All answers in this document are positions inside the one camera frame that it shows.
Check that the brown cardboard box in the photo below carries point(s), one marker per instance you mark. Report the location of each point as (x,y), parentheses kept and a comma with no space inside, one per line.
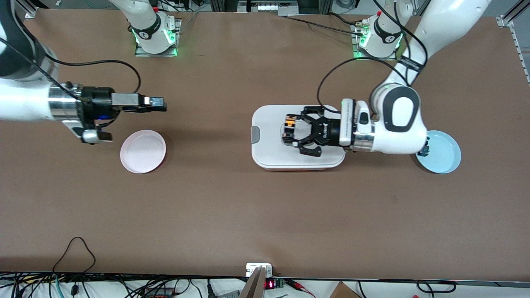
(343,291)

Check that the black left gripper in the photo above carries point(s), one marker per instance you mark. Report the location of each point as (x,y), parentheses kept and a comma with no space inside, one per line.
(328,131)

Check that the pale pink round plate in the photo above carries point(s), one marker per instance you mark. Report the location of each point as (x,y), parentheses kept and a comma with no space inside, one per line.
(143,153)

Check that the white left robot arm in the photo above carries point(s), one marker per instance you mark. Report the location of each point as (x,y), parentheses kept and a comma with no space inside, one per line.
(399,111)

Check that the red digit display module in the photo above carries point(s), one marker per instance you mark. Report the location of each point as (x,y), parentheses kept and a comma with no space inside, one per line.
(270,284)

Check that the white lidded pink container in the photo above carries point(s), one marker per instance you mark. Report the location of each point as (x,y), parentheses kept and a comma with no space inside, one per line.
(269,159)

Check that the wooden slat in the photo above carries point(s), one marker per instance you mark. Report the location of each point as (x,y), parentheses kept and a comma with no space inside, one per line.
(254,285)

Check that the short aluminium frame rail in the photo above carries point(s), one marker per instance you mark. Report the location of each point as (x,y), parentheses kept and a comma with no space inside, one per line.
(29,10)

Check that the small white socket box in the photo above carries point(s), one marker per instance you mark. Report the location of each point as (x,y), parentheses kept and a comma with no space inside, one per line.
(251,268)

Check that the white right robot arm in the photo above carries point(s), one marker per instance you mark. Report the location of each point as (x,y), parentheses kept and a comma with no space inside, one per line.
(25,103)

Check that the long aluminium frame rail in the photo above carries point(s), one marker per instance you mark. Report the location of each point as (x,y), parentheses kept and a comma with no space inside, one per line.
(522,54)

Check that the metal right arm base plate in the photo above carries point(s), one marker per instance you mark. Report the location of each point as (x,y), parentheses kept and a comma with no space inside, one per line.
(157,55)

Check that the white labelled equipment box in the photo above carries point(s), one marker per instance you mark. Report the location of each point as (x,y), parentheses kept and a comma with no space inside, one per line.
(267,7)

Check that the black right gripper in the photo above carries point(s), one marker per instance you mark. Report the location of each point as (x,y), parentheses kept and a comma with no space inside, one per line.
(96,102)

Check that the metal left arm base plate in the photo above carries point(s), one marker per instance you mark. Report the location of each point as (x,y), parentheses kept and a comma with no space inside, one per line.
(372,58)

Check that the orange push-button switch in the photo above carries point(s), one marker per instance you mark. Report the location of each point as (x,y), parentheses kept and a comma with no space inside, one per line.
(290,123)

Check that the red test lead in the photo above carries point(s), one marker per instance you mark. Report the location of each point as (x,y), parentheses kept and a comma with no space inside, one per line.
(300,287)

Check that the light blue round plate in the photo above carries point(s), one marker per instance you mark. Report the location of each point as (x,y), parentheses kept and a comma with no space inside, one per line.
(445,157)

